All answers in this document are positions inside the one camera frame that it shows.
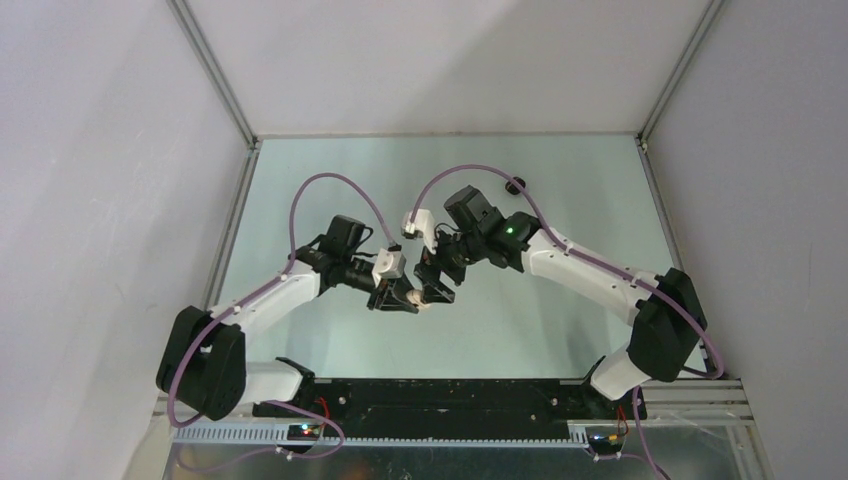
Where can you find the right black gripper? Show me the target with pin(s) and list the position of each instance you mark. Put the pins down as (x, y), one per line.
(433, 287)

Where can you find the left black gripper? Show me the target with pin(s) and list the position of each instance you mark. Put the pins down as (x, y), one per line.
(389, 299)

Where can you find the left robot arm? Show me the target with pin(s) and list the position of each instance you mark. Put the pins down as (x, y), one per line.
(205, 365)

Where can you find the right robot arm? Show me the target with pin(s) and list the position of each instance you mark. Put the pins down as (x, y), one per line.
(663, 311)

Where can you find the black earbud charging case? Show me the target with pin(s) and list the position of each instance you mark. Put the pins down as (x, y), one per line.
(515, 186)

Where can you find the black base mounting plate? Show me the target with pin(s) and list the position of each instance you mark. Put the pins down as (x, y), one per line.
(463, 409)

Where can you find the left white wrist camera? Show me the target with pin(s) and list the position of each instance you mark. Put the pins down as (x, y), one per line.
(389, 264)

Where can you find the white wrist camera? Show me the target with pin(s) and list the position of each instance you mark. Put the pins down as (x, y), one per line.
(420, 224)
(389, 264)

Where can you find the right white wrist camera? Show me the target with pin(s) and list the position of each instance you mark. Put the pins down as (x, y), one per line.
(420, 224)

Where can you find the aluminium frame rail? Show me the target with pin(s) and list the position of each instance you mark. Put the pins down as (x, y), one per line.
(695, 403)

